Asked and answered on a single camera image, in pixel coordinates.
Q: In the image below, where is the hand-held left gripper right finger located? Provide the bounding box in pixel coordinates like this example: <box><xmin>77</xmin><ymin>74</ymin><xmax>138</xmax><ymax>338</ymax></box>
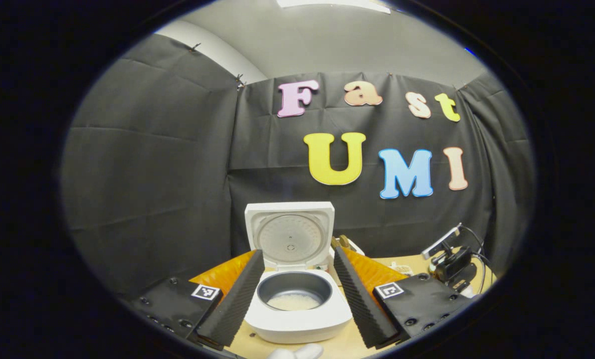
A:
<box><xmin>334</xmin><ymin>245</ymin><xmax>477</xmax><ymax>350</ymax></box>

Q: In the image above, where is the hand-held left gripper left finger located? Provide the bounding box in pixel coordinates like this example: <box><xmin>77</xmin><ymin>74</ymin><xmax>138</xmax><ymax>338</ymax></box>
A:
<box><xmin>128</xmin><ymin>249</ymin><xmax>266</xmax><ymax>350</ymax></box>

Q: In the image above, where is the white rice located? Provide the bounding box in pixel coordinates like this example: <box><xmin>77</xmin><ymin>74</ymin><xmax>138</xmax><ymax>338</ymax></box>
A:
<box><xmin>267</xmin><ymin>294</ymin><xmax>321</xmax><ymax>311</ymax></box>

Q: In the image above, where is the white rice cooker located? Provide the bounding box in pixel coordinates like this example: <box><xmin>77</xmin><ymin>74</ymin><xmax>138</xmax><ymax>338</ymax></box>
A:
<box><xmin>244</xmin><ymin>201</ymin><xmax>354</xmax><ymax>344</ymax></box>

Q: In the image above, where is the white toaster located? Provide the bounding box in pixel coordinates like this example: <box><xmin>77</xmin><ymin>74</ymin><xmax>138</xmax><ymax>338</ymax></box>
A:
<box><xmin>330</xmin><ymin>235</ymin><xmax>365</xmax><ymax>272</ymax></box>

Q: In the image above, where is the black backdrop cloth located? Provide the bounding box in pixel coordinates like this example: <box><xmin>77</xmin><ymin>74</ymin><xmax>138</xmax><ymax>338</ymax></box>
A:
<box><xmin>60</xmin><ymin>34</ymin><xmax>535</xmax><ymax>300</ymax></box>

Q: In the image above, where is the large ceiling light panel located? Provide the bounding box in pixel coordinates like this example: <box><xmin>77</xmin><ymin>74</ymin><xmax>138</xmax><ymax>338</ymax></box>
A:
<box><xmin>277</xmin><ymin>0</ymin><xmax>392</xmax><ymax>13</ymax></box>

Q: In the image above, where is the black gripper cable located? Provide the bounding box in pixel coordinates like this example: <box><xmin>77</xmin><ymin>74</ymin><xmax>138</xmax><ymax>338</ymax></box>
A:
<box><xmin>459</xmin><ymin>225</ymin><xmax>495</xmax><ymax>280</ymax></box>

